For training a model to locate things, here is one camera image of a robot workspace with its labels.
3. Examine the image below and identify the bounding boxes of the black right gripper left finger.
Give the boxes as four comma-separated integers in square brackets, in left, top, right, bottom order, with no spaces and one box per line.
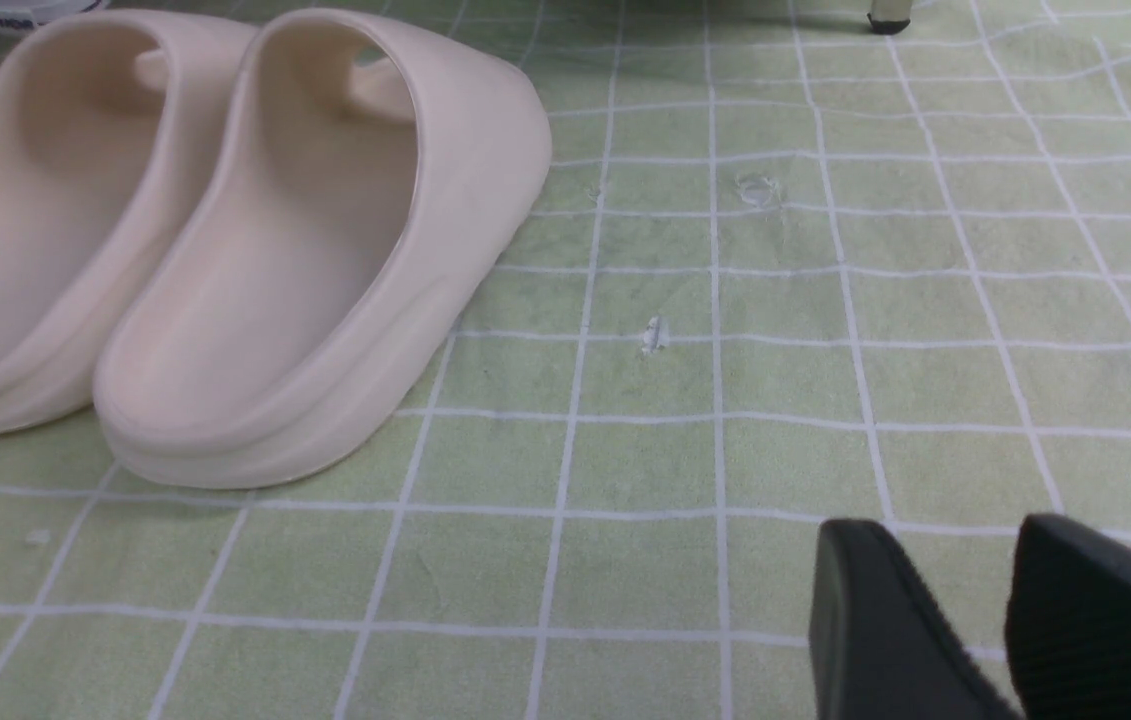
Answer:
[809,518,1019,719]

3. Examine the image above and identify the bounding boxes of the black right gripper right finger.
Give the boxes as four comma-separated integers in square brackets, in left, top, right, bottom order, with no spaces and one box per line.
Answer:
[1004,512,1131,719]

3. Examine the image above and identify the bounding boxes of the navy canvas sneaker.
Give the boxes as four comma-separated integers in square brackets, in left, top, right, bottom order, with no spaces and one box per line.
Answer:
[0,0,111,36]

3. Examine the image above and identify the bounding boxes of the metal shoe rack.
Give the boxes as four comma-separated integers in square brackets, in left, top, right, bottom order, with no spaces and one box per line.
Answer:
[867,0,914,36]

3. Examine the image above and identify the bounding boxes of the beige foam slipper right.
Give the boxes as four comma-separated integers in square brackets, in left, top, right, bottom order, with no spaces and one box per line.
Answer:
[93,6,553,489]

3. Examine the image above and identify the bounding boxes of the beige foam slipper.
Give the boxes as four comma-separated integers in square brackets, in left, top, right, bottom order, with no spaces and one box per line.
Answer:
[0,9,258,433]
[93,6,553,489]

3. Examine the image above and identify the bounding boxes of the beige foam slipper left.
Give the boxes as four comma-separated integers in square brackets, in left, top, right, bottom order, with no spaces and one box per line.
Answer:
[0,9,258,433]

